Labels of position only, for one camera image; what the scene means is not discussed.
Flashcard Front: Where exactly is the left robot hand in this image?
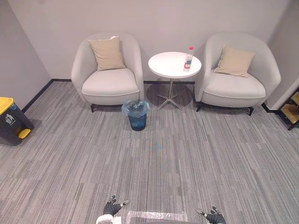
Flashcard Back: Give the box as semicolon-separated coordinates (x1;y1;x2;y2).
103;195;131;222

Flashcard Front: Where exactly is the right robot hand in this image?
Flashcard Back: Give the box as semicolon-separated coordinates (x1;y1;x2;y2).
196;206;227;224

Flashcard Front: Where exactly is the small dark blue bin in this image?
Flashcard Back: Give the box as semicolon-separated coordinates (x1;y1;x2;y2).
127;111;148;132

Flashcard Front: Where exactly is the translucent blue bin bag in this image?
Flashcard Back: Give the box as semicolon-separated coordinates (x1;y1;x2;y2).
121;98;150;117

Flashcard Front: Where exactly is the large grey yellow-lidded trash can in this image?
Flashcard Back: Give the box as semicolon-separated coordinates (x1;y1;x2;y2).
0;97;35;147

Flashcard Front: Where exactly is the round white tea table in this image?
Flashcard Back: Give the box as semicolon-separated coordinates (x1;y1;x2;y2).
148;51;202;111

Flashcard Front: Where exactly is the robot torso with clear wrap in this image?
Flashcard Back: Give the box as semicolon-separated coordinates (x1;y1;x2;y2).
112;210;189;224

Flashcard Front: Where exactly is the black and gold shelf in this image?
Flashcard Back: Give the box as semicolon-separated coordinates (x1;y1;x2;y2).
276;79;299;131

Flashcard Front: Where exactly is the light grey armchair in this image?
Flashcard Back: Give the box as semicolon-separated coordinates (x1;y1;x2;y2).
70;32;144;113
194;32;282;117

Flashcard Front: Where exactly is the beige cushion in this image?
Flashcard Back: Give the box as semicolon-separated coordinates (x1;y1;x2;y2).
88;35;127;72
214;45;256;78

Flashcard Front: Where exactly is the clear red-capped plastic bottle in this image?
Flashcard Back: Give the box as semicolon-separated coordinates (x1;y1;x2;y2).
183;46;195;73

